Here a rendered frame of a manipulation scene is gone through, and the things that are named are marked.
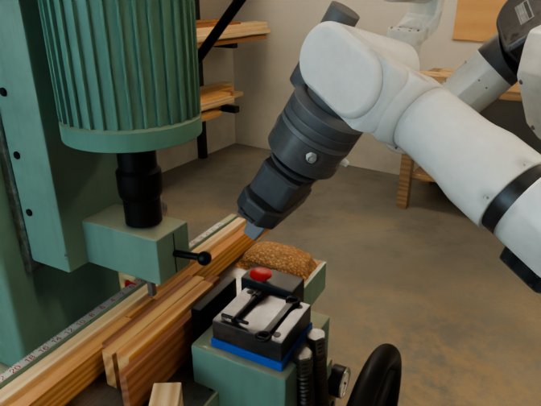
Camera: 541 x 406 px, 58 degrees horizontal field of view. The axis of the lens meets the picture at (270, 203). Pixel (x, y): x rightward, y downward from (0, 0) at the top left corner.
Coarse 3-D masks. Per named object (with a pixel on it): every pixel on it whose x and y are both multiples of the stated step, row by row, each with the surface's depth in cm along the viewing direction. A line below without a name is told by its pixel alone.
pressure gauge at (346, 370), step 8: (336, 368) 96; (344, 368) 96; (336, 376) 95; (344, 376) 95; (328, 384) 95; (336, 384) 95; (344, 384) 97; (328, 392) 96; (336, 392) 95; (344, 392) 98
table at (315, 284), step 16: (240, 256) 95; (224, 272) 89; (240, 272) 89; (320, 272) 91; (240, 288) 84; (304, 288) 85; (320, 288) 93; (192, 368) 67; (96, 384) 64; (192, 384) 64; (80, 400) 62; (96, 400) 62; (112, 400) 62; (192, 400) 62; (208, 400) 62
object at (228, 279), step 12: (228, 276) 70; (216, 288) 67; (228, 288) 68; (204, 300) 65; (216, 300) 66; (228, 300) 69; (192, 312) 64; (204, 312) 64; (216, 312) 67; (192, 324) 64; (204, 324) 65
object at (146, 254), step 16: (112, 208) 74; (96, 224) 69; (112, 224) 69; (160, 224) 69; (176, 224) 69; (96, 240) 70; (112, 240) 68; (128, 240) 67; (144, 240) 65; (160, 240) 65; (176, 240) 68; (96, 256) 71; (112, 256) 70; (128, 256) 68; (144, 256) 66; (160, 256) 66; (128, 272) 69; (144, 272) 68; (160, 272) 66; (176, 272) 70
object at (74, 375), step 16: (240, 240) 94; (256, 240) 100; (224, 256) 89; (192, 272) 82; (208, 272) 85; (80, 352) 64; (96, 352) 64; (64, 368) 61; (80, 368) 62; (96, 368) 65; (48, 384) 59; (64, 384) 60; (80, 384) 62; (16, 400) 56; (32, 400) 56; (48, 400) 58; (64, 400) 61
